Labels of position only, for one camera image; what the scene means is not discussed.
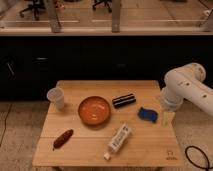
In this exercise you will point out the blue crumpled cloth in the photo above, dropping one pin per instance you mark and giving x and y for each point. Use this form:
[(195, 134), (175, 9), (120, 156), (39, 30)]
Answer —
[(148, 114)]

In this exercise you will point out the black office chair left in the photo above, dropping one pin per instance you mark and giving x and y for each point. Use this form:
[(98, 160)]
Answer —
[(35, 6)]

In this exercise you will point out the wooden table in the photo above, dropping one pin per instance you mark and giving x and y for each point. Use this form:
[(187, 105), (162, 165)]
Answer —
[(149, 144)]

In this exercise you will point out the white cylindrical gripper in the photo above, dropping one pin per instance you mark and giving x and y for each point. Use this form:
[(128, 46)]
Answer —
[(170, 102)]

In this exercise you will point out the orange bowl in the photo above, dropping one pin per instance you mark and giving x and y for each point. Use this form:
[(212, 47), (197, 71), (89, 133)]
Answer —
[(94, 110)]

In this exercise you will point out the dark red pepper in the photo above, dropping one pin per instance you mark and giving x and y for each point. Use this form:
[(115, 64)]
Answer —
[(62, 139)]

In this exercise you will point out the white tube with cap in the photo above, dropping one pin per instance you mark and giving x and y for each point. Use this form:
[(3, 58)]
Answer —
[(117, 141)]

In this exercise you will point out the clear plastic cup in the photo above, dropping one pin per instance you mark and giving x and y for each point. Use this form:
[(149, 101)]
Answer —
[(56, 96)]

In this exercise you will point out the dark cabinet counter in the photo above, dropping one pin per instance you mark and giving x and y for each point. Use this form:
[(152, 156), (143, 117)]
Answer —
[(31, 65)]

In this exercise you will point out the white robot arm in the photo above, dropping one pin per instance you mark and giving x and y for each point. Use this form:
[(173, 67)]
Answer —
[(185, 83)]

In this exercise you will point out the black white striped package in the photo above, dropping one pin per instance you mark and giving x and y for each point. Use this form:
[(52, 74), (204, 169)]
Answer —
[(123, 100)]

